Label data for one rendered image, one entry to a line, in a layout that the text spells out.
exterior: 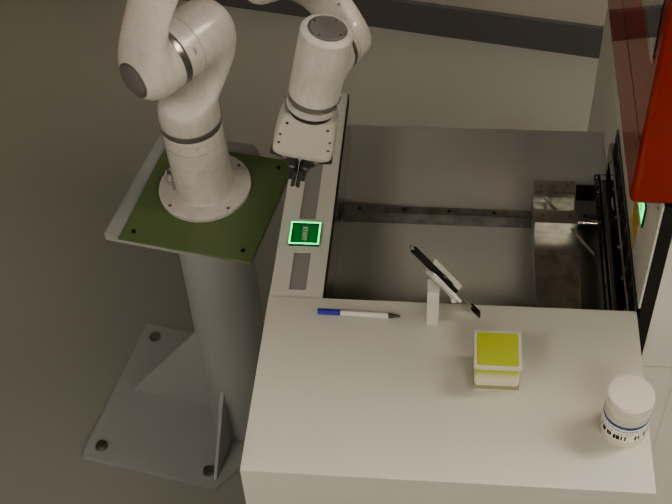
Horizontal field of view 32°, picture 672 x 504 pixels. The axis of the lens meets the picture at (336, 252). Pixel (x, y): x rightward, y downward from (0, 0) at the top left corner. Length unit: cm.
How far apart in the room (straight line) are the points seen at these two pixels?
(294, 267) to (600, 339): 54
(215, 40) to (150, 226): 43
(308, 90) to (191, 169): 52
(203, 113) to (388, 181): 43
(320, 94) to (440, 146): 70
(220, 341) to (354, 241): 51
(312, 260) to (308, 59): 43
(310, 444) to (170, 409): 127
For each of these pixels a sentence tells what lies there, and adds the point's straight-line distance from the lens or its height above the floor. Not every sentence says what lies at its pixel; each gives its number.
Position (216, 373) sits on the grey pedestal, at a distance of 278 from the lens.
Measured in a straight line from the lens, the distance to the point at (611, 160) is 231.
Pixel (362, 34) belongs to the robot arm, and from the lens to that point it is 188.
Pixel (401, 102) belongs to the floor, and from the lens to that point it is 386.
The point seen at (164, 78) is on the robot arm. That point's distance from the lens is 209.
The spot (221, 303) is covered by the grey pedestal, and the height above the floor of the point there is 56.
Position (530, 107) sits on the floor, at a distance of 386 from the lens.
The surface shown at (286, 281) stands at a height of 96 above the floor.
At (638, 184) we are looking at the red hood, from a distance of 180.
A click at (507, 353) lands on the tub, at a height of 103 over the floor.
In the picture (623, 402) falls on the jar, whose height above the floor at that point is 106.
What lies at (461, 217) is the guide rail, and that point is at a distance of 231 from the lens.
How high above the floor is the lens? 250
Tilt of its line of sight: 48 degrees down
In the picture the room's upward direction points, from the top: 3 degrees counter-clockwise
